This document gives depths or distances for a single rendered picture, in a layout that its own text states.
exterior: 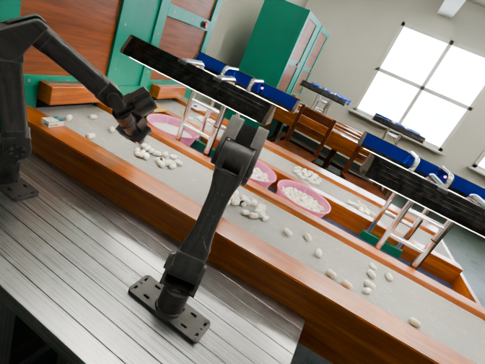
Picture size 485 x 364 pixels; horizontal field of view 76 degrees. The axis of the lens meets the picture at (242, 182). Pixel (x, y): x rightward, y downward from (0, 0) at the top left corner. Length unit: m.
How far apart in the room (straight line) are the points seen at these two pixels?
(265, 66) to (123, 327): 3.49
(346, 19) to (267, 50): 2.55
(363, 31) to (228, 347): 5.76
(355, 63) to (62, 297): 5.75
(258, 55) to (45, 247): 3.42
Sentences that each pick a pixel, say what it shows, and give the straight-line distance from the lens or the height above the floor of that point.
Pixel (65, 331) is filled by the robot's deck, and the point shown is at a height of 0.67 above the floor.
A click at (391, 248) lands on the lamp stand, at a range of 1.64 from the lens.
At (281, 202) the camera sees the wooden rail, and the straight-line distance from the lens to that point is 1.26.
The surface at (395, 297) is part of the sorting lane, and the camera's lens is 1.20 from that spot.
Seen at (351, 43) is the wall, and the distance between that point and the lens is 6.12.
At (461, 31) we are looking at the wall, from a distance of 6.19.
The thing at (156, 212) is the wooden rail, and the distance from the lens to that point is 0.98.
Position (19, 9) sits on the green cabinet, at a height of 1.08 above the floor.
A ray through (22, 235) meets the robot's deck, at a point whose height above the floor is 0.67.
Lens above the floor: 1.26
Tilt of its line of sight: 23 degrees down
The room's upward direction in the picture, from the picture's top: 25 degrees clockwise
